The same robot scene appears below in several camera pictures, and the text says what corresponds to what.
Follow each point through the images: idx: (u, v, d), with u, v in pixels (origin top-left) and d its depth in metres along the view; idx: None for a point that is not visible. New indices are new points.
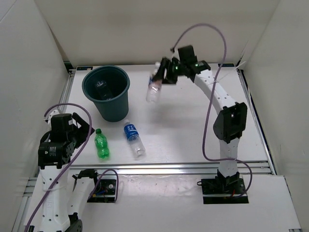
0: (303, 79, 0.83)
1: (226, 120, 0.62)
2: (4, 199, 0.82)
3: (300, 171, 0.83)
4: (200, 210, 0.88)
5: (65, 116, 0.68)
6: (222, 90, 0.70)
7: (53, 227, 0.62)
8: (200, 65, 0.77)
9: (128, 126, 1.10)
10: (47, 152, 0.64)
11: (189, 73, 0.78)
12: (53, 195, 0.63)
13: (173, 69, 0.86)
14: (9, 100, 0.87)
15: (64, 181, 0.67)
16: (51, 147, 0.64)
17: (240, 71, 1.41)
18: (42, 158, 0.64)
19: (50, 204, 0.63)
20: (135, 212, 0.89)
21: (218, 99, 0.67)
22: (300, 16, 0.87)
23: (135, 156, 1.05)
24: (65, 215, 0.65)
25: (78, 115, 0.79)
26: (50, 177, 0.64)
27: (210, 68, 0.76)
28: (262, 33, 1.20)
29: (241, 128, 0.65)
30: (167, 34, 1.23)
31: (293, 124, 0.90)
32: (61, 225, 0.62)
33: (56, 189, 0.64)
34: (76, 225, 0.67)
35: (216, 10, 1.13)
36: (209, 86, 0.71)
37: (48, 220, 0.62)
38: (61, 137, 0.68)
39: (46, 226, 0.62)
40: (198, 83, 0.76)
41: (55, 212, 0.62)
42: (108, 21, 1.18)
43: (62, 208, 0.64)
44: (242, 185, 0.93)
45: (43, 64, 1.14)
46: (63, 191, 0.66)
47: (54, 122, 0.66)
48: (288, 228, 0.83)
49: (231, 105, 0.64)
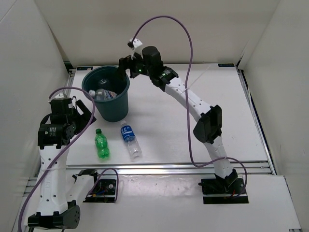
0: (303, 79, 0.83)
1: (207, 125, 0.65)
2: (4, 199, 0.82)
3: (300, 171, 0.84)
4: (201, 210, 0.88)
5: (65, 99, 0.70)
6: (195, 95, 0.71)
7: (50, 208, 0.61)
8: (166, 73, 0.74)
9: (124, 128, 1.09)
10: (47, 131, 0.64)
11: (158, 83, 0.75)
12: (51, 175, 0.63)
13: (137, 70, 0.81)
14: (9, 100, 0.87)
15: (63, 163, 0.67)
16: (51, 128, 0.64)
17: (240, 71, 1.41)
18: (42, 138, 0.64)
19: (49, 185, 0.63)
20: (136, 213, 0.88)
21: (194, 106, 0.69)
22: (300, 17, 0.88)
23: (132, 157, 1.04)
24: (63, 198, 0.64)
25: (80, 101, 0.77)
26: (49, 156, 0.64)
27: (178, 76, 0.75)
28: (262, 33, 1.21)
29: (218, 127, 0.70)
30: (167, 34, 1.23)
31: (293, 124, 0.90)
32: (58, 207, 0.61)
33: (54, 169, 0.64)
34: (74, 209, 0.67)
35: (216, 10, 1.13)
36: (182, 94, 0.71)
37: (46, 200, 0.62)
38: (61, 119, 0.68)
39: (43, 207, 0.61)
40: (168, 92, 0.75)
41: (53, 192, 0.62)
42: (109, 21, 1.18)
43: (60, 189, 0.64)
44: (242, 185, 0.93)
45: (43, 64, 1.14)
46: (61, 173, 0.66)
47: (54, 104, 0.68)
48: (288, 228, 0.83)
49: (208, 110, 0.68)
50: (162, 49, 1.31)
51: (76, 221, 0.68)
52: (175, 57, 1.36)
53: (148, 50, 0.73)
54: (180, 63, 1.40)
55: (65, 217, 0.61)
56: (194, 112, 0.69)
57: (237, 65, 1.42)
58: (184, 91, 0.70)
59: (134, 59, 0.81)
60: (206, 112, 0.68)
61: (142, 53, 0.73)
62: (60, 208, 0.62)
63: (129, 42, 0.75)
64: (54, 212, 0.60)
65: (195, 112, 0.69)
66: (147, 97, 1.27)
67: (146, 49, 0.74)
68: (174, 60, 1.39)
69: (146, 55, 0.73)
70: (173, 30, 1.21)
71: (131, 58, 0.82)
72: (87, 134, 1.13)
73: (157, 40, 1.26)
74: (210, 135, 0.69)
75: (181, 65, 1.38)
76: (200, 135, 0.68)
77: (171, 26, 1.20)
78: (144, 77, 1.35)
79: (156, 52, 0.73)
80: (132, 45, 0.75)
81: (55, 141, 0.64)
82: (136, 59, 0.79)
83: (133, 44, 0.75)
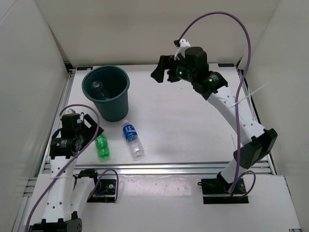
0: (303, 79, 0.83)
1: (257, 151, 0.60)
2: (3, 199, 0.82)
3: (300, 171, 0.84)
4: (200, 210, 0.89)
5: (74, 115, 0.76)
6: (246, 113, 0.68)
7: (55, 215, 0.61)
8: (214, 79, 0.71)
9: (127, 126, 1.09)
10: (58, 144, 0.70)
11: (201, 89, 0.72)
12: (60, 183, 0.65)
13: (177, 72, 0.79)
14: (9, 99, 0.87)
15: (70, 172, 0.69)
16: (62, 140, 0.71)
17: (240, 71, 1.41)
18: (53, 150, 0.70)
19: (55, 192, 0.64)
20: (135, 213, 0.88)
21: (244, 126, 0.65)
22: (300, 17, 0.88)
23: (134, 156, 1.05)
24: (67, 207, 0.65)
25: (89, 116, 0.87)
26: (59, 166, 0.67)
27: (227, 85, 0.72)
28: (262, 33, 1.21)
29: (266, 153, 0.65)
30: (167, 34, 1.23)
31: (293, 123, 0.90)
32: (63, 214, 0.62)
33: (63, 177, 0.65)
34: (76, 221, 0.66)
35: (216, 10, 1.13)
36: (231, 108, 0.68)
37: (52, 207, 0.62)
38: (71, 134, 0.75)
39: (48, 214, 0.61)
40: (214, 102, 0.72)
41: (60, 200, 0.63)
42: (108, 21, 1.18)
43: (66, 197, 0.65)
44: (242, 185, 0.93)
45: (43, 64, 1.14)
46: (68, 182, 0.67)
47: (64, 120, 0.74)
48: (288, 228, 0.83)
49: (261, 134, 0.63)
50: (162, 48, 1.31)
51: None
52: None
53: (193, 51, 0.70)
54: None
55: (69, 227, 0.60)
56: (243, 132, 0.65)
57: (237, 65, 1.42)
58: (234, 105, 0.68)
59: (177, 60, 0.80)
60: (259, 136, 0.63)
61: (186, 54, 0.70)
62: (64, 216, 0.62)
63: (176, 41, 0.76)
64: (59, 220, 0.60)
65: (244, 132, 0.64)
66: (147, 97, 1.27)
67: (192, 49, 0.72)
68: None
69: (189, 56, 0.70)
70: (173, 30, 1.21)
71: (173, 58, 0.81)
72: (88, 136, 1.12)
73: (157, 40, 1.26)
74: (255, 161, 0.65)
75: None
76: (245, 160, 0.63)
77: (171, 26, 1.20)
78: (144, 77, 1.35)
79: (203, 52, 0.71)
80: (178, 44, 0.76)
81: (64, 153, 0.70)
82: (179, 61, 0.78)
83: (179, 43, 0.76)
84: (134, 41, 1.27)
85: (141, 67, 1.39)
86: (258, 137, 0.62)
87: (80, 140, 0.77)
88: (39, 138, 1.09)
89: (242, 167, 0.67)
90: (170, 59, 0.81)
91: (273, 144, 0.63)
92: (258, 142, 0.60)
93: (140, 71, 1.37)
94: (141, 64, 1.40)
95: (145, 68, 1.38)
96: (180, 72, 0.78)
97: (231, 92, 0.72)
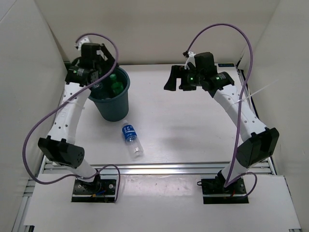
0: (304, 79, 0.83)
1: (256, 148, 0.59)
2: (3, 199, 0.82)
3: (300, 171, 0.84)
4: (200, 210, 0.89)
5: (94, 46, 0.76)
6: (248, 110, 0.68)
7: (60, 134, 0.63)
8: (221, 78, 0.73)
9: (126, 127, 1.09)
10: (75, 72, 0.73)
11: (207, 87, 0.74)
12: (69, 108, 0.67)
13: (188, 79, 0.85)
14: (9, 99, 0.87)
15: (81, 101, 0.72)
16: (79, 69, 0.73)
17: (240, 71, 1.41)
18: (69, 77, 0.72)
19: (64, 115, 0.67)
20: (136, 213, 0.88)
21: (245, 123, 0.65)
22: (300, 17, 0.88)
23: (134, 156, 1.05)
24: (72, 133, 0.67)
25: (106, 49, 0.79)
26: (71, 91, 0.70)
27: (233, 83, 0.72)
28: (262, 33, 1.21)
29: (268, 154, 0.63)
30: (167, 34, 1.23)
31: (293, 123, 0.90)
32: (66, 136, 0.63)
33: (73, 102, 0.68)
34: (82, 148, 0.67)
35: (216, 11, 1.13)
36: (234, 105, 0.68)
37: (58, 127, 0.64)
38: (89, 65, 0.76)
39: (53, 132, 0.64)
40: (219, 99, 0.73)
41: (66, 122, 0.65)
42: (109, 21, 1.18)
43: (72, 123, 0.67)
44: (242, 185, 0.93)
45: (43, 64, 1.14)
46: (78, 109, 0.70)
47: (84, 49, 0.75)
48: (288, 228, 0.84)
49: (262, 131, 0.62)
50: (162, 48, 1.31)
51: (78, 163, 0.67)
52: (175, 57, 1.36)
53: (201, 54, 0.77)
54: (180, 63, 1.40)
55: (72, 147, 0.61)
56: (244, 129, 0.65)
57: (237, 65, 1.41)
58: (237, 102, 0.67)
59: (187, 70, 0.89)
60: (259, 133, 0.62)
61: (194, 57, 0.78)
62: (67, 137, 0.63)
63: (185, 52, 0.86)
64: (62, 139, 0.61)
65: (245, 129, 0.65)
66: (147, 97, 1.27)
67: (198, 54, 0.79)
68: (174, 60, 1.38)
69: (197, 58, 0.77)
70: (173, 29, 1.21)
71: (183, 68, 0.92)
72: (89, 136, 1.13)
73: (157, 40, 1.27)
74: (255, 160, 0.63)
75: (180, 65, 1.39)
76: (244, 157, 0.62)
77: (171, 26, 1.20)
78: (143, 77, 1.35)
79: (210, 55, 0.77)
80: (187, 55, 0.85)
81: (78, 81, 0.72)
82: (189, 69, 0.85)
83: (187, 53, 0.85)
84: (134, 41, 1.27)
85: (140, 67, 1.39)
86: (259, 134, 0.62)
87: (95, 76, 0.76)
88: (39, 137, 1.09)
89: (243, 165, 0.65)
90: (179, 68, 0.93)
91: (274, 144, 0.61)
92: (258, 140, 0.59)
93: (139, 71, 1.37)
94: (141, 65, 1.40)
95: (145, 68, 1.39)
96: (190, 79, 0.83)
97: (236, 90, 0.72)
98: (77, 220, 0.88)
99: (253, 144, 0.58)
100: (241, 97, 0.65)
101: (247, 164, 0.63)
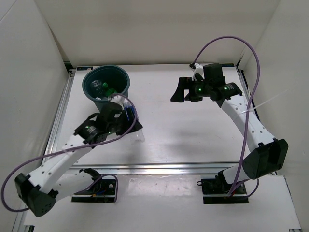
0: (304, 79, 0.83)
1: (263, 159, 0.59)
2: (2, 200, 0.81)
3: (301, 171, 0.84)
4: (201, 210, 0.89)
5: (113, 109, 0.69)
6: (257, 121, 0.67)
7: (38, 179, 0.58)
8: (229, 88, 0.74)
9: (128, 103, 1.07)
10: (87, 127, 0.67)
11: (216, 96, 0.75)
12: (63, 158, 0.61)
13: (196, 90, 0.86)
14: (9, 99, 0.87)
15: (80, 155, 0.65)
16: (91, 127, 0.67)
17: (240, 71, 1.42)
18: (79, 129, 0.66)
19: (54, 162, 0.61)
20: (135, 213, 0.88)
21: (252, 132, 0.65)
22: (301, 17, 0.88)
23: (134, 155, 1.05)
24: (52, 182, 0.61)
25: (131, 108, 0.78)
26: (72, 143, 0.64)
27: (241, 94, 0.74)
28: (263, 33, 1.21)
29: (275, 166, 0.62)
30: (167, 33, 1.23)
31: (293, 123, 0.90)
32: (43, 184, 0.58)
33: (69, 154, 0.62)
34: (53, 201, 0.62)
35: (216, 11, 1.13)
36: (241, 114, 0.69)
37: (41, 172, 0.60)
38: (102, 125, 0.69)
39: (34, 174, 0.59)
40: (227, 108, 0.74)
41: (51, 170, 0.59)
42: (108, 21, 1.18)
43: (58, 173, 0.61)
44: (242, 185, 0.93)
45: (43, 64, 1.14)
46: (71, 163, 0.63)
47: (104, 109, 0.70)
48: (288, 228, 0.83)
49: (270, 142, 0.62)
50: (162, 48, 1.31)
51: (44, 212, 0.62)
52: (175, 57, 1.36)
53: (209, 65, 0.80)
54: (180, 63, 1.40)
55: (39, 202, 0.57)
56: (251, 138, 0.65)
57: (237, 65, 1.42)
58: (245, 111, 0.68)
59: (193, 81, 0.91)
60: (266, 143, 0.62)
61: (203, 67, 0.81)
62: (43, 187, 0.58)
63: (192, 65, 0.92)
64: (38, 185, 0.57)
65: (252, 138, 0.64)
66: (147, 97, 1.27)
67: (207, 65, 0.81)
68: (174, 60, 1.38)
69: (206, 68, 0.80)
70: (173, 29, 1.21)
71: (190, 79, 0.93)
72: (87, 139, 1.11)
73: (157, 40, 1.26)
74: (263, 172, 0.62)
75: (180, 65, 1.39)
76: (251, 168, 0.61)
77: (171, 26, 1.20)
78: (143, 77, 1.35)
79: (219, 66, 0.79)
80: (193, 66, 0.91)
81: (84, 136, 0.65)
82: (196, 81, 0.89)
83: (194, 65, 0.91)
84: (135, 41, 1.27)
85: (140, 67, 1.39)
86: (266, 144, 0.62)
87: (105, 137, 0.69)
88: (39, 138, 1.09)
89: (249, 177, 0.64)
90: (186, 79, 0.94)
91: (283, 155, 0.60)
92: (266, 150, 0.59)
93: (139, 71, 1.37)
94: (141, 65, 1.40)
95: (145, 68, 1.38)
96: (198, 89, 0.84)
97: (245, 100, 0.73)
98: (77, 220, 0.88)
99: (260, 154, 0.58)
100: (249, 107, 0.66)
101: (257, 176, 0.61)
